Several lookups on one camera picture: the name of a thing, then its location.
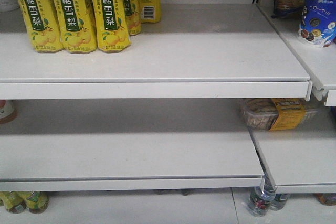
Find white supermarket shelf unit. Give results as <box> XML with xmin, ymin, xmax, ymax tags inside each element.
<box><xmin>1</xmin><ymin>0</ymin><xmax>335</xmax><ymax>223</ymax></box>

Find clear biscuit box yellow label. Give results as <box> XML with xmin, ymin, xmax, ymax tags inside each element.
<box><xmin>238</xmin><ymin>98</ymin><xmax>322</xmax><ymax>131</ymax></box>

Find clear water bottle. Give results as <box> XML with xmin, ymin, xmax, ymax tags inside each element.
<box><xmin>247</xmin><ymin>177</ymin><xmax>276</xmax><ymax>217</ymax></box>
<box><xmin>270</xmin><ymin>194</ymin><xmax>290</xmax><ymax>211</ymax></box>

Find peach juice bottle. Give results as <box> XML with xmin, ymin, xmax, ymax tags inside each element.
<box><xmin>0</xmin><ymin>100</ymin><xmax>17</xmax><ymax>124</ymax></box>

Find yellow green tea bottle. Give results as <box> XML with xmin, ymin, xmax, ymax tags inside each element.
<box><xmin>1</xmin><ymin>191</ymin><xmax>26</xmax><ymax>214</ymax></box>
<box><xmin>18</xmin><ymin>191</ymin><xmax>49</xmax><ymax>214</ymax></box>

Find blue cookie cup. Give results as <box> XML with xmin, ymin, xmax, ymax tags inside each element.
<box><xmin>298</xmin><ymin>0</ymin><xmax>335</xmax><ymax>48</ymax></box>

